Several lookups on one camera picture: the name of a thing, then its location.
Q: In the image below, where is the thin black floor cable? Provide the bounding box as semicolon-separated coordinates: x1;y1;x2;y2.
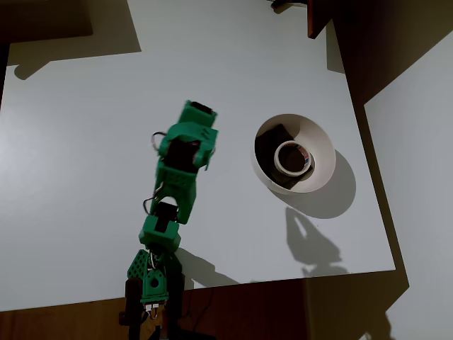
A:
182;286;217;332

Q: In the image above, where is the white bowl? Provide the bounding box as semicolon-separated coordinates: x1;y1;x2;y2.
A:
251;113;337;194

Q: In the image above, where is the black folded cloth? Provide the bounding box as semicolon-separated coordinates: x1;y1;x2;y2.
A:
254;123;315;190

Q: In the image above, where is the black table clamp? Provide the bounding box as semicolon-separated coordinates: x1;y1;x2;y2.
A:
118;278;143;340

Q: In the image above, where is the dark brown furniture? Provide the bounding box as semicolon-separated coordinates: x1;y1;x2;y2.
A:
0;0;95;45

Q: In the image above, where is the white tape roll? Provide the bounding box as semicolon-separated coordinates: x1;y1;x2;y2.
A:
273;140;314;177

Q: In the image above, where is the brown wooden board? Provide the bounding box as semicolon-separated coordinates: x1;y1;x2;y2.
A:
306;0;336;40

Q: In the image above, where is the thin wrist servo wire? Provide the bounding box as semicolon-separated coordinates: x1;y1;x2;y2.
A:
149;131;169;153

